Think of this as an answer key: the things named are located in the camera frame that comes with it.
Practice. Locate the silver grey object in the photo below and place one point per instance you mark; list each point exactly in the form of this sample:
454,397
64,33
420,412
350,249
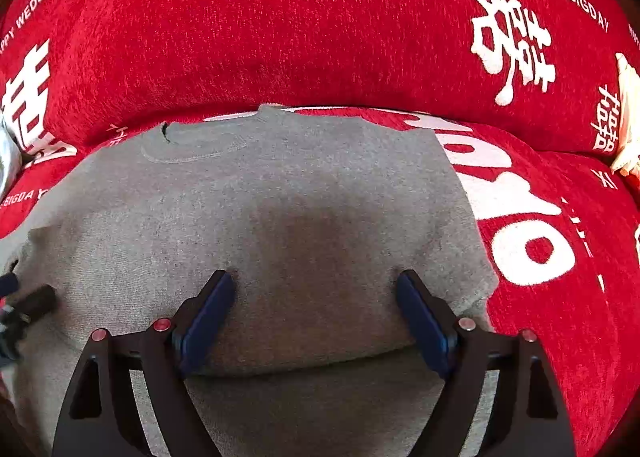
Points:
6,159

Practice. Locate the grey sweater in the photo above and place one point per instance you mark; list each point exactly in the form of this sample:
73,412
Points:
280,217

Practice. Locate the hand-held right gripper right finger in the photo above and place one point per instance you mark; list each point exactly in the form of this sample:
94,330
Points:
425,322

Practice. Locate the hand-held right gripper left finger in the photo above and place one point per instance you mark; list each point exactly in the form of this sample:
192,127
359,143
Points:
207,322

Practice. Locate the cream cloth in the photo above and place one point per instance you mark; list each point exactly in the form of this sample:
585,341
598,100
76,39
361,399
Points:
627,102

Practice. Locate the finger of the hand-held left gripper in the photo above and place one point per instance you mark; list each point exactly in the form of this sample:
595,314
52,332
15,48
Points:
35,303
7,284

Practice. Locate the red cloth with white lettering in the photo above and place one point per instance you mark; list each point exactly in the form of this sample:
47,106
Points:
280,22

